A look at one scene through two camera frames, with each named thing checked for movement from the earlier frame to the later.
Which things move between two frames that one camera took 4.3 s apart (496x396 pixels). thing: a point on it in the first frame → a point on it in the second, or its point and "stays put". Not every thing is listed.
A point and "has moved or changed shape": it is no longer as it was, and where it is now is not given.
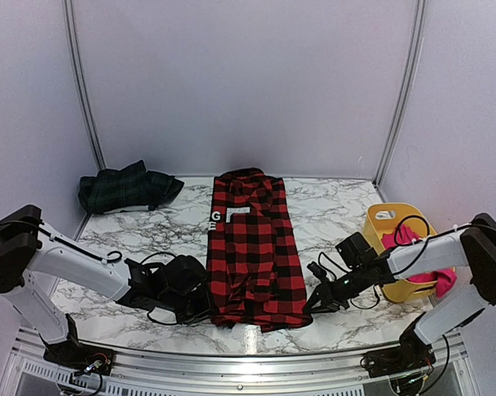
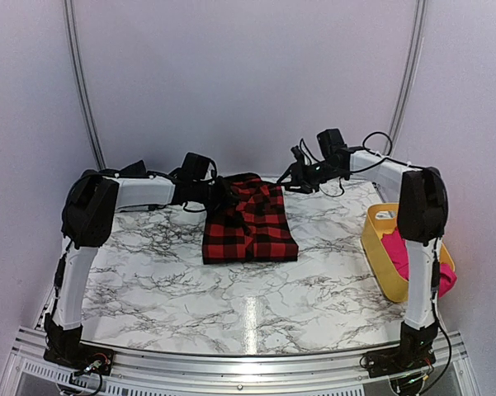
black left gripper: [205, 308] → [224, 195]
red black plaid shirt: [252, 261] has moved or changed shape
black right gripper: [328, 300] → [298, 179]
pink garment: [446, 279] stays put
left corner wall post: [80, 83] stays put
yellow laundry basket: [380, 217] stays put
